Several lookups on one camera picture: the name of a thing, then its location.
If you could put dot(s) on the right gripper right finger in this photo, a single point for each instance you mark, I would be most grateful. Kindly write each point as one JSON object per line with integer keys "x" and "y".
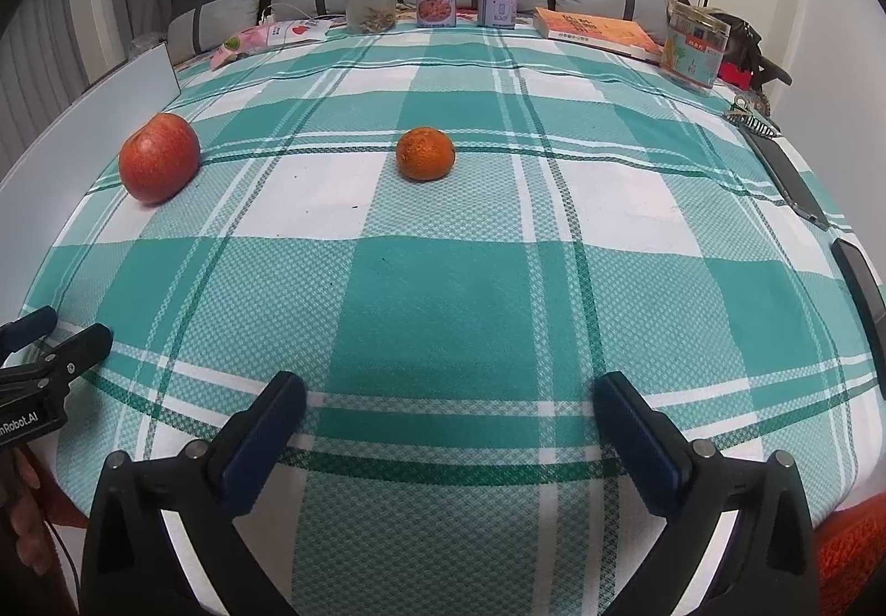
{"x": 653, "y": 451}

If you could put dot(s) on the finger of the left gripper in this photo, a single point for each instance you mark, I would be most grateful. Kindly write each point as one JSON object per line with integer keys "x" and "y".
{"x": 72, "y": 358}
{"x": 22, "y": 332}

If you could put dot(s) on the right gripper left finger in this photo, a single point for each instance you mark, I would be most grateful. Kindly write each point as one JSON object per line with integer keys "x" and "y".
{"x": 254, "y": 439}

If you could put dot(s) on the person's hand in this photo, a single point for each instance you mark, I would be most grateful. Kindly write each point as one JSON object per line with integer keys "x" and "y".
{"x": 33, "y": 549}

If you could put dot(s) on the red apple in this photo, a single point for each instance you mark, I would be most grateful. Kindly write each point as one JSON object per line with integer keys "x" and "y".
{"x": 159, "y": 159}

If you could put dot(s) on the teal checkered tablecloth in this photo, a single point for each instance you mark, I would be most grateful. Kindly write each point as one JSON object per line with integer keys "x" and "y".
{"x": 598, "y": 217}

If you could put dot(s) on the black phone far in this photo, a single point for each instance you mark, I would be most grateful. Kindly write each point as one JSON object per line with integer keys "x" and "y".
{"x": 786, "y": 178}

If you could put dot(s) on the small orange right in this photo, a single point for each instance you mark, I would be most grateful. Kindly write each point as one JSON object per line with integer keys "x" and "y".
{"x": 424, "y": 154}

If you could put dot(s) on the grey curtain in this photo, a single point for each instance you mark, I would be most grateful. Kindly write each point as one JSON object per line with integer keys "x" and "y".
{"x": 53, "y": 51}

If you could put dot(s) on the leftmost grey cushion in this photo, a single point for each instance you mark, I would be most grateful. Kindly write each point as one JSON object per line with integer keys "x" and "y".
{"x": 200, "y": 25}

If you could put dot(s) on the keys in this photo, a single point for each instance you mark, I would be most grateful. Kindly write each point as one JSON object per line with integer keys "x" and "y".
{"x": 743, "y": 115}

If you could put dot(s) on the pink snack packet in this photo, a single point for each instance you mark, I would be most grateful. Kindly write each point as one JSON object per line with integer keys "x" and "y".
{"x": 245, "y": 43}

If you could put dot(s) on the black bag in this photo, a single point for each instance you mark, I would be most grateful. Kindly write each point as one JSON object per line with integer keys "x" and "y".
{"x": 743, "y": 64}

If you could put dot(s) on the white strawberry packet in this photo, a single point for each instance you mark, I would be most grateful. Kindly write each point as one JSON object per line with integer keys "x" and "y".
{"x": 299, "y": 31}

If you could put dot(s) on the orange book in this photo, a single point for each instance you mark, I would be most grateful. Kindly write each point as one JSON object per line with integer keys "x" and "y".
{"x": 623, "y": 37}

